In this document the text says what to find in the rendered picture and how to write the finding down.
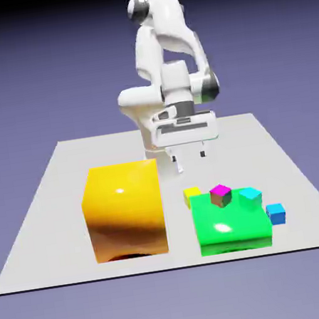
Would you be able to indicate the small yellow cube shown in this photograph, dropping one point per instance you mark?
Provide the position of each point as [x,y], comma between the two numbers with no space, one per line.
[191,192]

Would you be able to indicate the large green box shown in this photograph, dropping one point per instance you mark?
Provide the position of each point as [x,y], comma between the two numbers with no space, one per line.
[229,224]

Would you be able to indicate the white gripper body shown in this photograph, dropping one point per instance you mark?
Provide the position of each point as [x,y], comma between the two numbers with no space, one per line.
[186,135]

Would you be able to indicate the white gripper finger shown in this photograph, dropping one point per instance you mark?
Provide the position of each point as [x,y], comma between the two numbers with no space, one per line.
[173,154]
[202,148]

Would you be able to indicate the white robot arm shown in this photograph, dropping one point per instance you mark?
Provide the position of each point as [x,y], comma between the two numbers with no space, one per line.
[168,25]

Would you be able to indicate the small cyan cube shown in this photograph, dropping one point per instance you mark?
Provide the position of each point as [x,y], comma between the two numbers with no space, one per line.
[250,197]

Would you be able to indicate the small magenta cube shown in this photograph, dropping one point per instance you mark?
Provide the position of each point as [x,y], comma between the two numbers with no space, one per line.
[221,195]

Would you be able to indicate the large orange box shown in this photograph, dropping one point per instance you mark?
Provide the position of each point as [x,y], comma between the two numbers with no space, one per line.
[124,211]

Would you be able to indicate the small blue cube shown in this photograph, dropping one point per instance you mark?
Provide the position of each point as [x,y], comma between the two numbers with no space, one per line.
[276,214]

